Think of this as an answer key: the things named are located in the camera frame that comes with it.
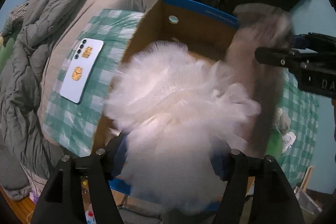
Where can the beige cloth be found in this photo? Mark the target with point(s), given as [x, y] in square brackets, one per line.
[261, 25]

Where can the blue cardboard box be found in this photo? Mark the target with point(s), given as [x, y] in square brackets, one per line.
[206, 32]

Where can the light green cloth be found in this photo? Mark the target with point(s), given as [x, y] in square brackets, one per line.
[274, 146]

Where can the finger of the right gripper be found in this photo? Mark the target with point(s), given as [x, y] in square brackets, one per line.
[296, 61]
[315, 42]

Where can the green checkered tablecloth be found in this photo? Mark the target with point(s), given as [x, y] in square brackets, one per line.
[70, 115]

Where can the silver plastic bag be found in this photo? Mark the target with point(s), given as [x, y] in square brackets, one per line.
[306, 202]

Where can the white blue patterned sock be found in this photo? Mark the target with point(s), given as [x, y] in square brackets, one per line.
[287, 141]

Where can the striped cloth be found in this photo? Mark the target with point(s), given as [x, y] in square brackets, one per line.
[15, 19]

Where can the white smartphone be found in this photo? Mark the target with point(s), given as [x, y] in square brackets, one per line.
[80, 68]

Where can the white mesh bath pouf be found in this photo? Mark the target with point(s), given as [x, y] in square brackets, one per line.
[180, 116]

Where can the beige mattress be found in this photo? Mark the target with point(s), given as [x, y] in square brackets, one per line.
[68, 34]

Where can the gray quilted blanket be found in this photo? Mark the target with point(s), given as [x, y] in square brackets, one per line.
[23, 146]

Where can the gray sock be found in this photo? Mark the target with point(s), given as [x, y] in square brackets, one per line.
[282, 122]

